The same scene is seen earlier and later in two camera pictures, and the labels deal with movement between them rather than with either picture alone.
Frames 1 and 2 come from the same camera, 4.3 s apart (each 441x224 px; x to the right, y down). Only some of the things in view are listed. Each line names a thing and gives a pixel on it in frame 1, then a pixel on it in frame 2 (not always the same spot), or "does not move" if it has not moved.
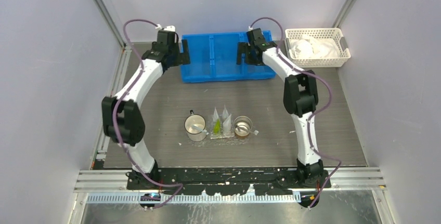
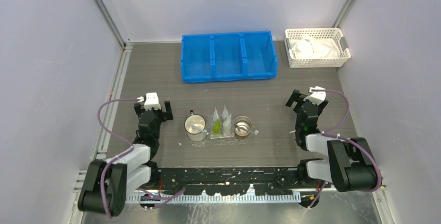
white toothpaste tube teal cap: x=216 y=116 does not move
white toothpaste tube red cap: x=225 y=114 does not move
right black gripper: x=242 y=48 to x=298 y=97
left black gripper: x=182 y=58 to x=164 y=116
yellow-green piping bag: x=217 y=127 does not move
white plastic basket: x=316 y=47 does not move
